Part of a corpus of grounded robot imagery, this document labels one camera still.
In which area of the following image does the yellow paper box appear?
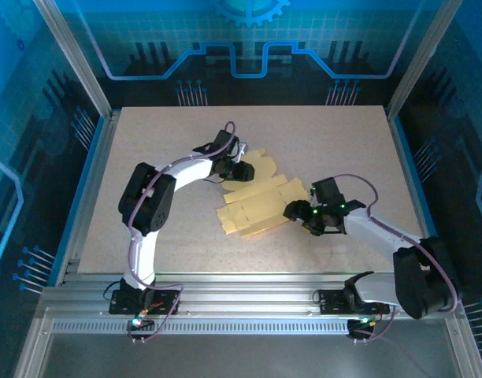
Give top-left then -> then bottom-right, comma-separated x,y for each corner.
216,147 -> 310,239

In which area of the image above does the small LED controller board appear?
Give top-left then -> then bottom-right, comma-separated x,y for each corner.
126,314 -> 156,332
346,314 -> 384,332

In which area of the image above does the grey metal panel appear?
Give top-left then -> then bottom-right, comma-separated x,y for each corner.
12,310 -> 482,378

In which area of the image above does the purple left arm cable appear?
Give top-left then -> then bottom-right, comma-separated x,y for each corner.
124,120 -> 243,346

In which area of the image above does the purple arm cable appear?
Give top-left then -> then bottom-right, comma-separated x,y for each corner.
333,172 -> 463,346
124,120 -> 243,346

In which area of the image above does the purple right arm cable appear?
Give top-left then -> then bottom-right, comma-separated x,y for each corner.
333,172 -> 463,346

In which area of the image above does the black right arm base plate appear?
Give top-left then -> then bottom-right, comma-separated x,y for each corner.
313,289 -> 395,317

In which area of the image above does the aluminium side rail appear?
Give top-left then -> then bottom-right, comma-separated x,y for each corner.
54,111 -> 122,287
384,106 -> 437,241

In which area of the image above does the aluminium mounting rail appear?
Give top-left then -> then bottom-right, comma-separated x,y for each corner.
39,271 -> 465,321

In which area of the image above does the slotted grey cable duct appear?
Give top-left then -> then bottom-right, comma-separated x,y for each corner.
50,320 -> 450,336

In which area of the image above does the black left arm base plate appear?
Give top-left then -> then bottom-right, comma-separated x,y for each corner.
108,288 -> 181,317

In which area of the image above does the aluminium frame post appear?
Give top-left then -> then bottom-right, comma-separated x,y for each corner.
31,0 -> 115,120
384,0 -> 465,120

